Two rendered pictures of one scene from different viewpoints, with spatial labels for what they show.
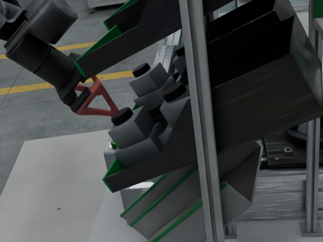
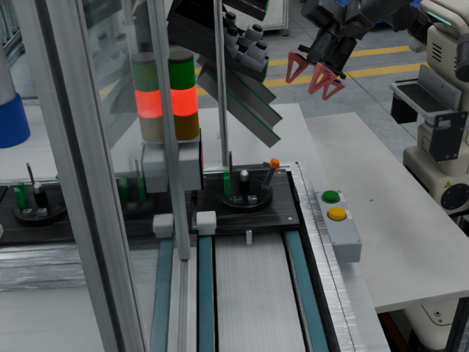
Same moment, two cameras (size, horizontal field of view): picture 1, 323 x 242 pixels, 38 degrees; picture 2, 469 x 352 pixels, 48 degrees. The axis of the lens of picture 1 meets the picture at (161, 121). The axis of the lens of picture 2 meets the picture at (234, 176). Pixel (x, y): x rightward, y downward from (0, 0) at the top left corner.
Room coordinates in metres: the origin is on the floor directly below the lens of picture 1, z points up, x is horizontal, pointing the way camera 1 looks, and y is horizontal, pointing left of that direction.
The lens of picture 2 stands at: (1.98, -0.35, 1.73)
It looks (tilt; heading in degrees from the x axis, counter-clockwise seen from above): 33 degrees down; 168
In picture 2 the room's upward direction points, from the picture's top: 2 degrees counter-clockwise
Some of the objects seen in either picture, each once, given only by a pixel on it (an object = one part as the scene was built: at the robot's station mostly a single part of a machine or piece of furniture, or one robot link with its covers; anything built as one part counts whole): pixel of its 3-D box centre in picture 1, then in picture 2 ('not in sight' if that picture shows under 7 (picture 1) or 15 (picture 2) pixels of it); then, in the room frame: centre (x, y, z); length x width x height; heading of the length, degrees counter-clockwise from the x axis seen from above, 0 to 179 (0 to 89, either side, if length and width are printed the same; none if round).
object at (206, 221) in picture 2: not in sight; (206, 223); (1.02, -0.21, 0.97); 0.05 x 0.05 x 0.04; 80
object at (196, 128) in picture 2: not in sight; (185, 122); (1.11, -0.25, 1.28); 0.05 x 0.05 x 0.05
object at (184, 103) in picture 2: not in sight; (183, 98); (1.11, -0.25, 1.33); 0.05 x 0.05 x 0.05
